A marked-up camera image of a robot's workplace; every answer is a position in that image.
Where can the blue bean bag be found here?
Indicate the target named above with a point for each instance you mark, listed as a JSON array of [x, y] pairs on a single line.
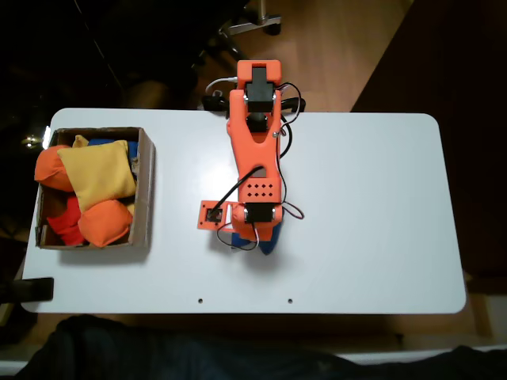
[[272, 247], [134, 150]]

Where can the brown cardboard box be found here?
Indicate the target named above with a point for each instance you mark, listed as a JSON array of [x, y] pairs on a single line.
[[144, 190]]

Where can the yellow bean bag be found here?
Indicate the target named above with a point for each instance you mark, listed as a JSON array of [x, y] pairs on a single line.
[[79, 141], [130, 209], [99, 170]]

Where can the orange bean bag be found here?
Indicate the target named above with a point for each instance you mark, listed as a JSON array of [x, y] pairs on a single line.
[[49, 170], [105, 223]]

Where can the red bean bag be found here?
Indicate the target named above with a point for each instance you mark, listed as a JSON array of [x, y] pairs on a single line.
[[65, 223]]

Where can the black base clamp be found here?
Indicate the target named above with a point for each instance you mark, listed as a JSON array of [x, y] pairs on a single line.
[[295, 103], [216, 103]]

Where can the person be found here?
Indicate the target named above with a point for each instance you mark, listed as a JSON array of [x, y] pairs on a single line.
[[158, 352]]

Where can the office chair base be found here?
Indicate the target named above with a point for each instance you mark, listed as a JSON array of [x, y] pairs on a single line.
[[253, 24]]

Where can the black table clamp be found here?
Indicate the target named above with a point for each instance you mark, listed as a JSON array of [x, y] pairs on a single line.
[[35, 289]]

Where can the orange camera mount with camera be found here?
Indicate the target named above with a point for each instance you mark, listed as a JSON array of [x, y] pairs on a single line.
[[204, 211]]

